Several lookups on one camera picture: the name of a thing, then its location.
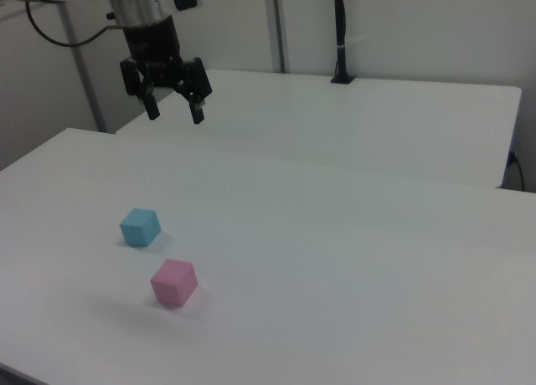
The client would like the black pole with base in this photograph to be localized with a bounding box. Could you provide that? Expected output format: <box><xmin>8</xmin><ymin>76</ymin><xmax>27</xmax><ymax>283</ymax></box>
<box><xmin>330</xmin><ymin>0</ymin><xmax>358</xmax><ymax>85</ymax></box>

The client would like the pink cube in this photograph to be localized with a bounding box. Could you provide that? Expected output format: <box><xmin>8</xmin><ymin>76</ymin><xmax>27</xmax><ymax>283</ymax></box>
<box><xmin>149</xmin><ymin>258</ymin><xmax>198</xmax><ymax>307</ymax></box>

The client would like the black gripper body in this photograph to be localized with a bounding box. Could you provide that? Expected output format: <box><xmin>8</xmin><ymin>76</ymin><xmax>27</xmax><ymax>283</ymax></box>
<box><xmin>121</xmin><ymin>15</ymin><xmax>184</xmax><ymax>90</ymax></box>

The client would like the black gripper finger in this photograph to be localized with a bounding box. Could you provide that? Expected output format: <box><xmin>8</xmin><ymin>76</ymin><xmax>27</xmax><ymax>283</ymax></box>
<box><xmin>168</xmin><ymin>57</ymin><xmax>213</xmax><ymax>126</ymax></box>
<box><xmin>119</xmin><ymin>57</ymin><xmax>162</xmax><ymax>121</ymax></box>

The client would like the thin grey metal frame post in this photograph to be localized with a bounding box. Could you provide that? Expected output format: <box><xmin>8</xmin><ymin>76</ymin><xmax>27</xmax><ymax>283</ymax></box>
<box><xmin>55</xmin><ymin>2</ymin><xmax>108</xmax><ymax>134</ymax></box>

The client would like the black cable at table edge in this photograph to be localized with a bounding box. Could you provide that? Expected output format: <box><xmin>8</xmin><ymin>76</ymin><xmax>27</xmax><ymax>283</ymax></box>
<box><xmin>508</xmin><ymin>150</ymin><xmax>527</xmax><ymax>193</ymax></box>

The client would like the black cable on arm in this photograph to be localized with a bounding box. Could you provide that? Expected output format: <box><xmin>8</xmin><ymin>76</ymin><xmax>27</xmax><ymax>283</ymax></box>
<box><xmin>25</xmin><ymin>1</ymin><xmax>125</xmax><ymax>49</ymax></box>

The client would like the blue cube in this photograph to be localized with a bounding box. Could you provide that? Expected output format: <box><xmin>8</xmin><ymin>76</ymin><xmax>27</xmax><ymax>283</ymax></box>
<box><xmin>119</xmin><ymin>208</ymin><xmax>162</xmax><ymax>249</ymax></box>

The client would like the white table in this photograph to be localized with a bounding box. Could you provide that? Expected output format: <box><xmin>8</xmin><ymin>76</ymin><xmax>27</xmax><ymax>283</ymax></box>
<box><xmin>114</xmin><ymin>69</ymin><xmax>523</xmax><ymax>189</ymax></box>

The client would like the wide grey metal frame post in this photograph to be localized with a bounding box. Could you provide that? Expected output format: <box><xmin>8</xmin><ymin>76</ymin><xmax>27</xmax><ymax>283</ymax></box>
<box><xmin>263</xmin><ymin>0</ymin><xmax>291</xmax><ymax>74</ymax></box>

